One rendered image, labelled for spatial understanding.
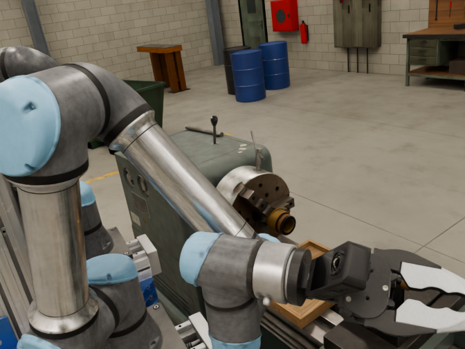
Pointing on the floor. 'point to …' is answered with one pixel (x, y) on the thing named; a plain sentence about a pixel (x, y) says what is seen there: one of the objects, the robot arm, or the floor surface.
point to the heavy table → (167, 65)
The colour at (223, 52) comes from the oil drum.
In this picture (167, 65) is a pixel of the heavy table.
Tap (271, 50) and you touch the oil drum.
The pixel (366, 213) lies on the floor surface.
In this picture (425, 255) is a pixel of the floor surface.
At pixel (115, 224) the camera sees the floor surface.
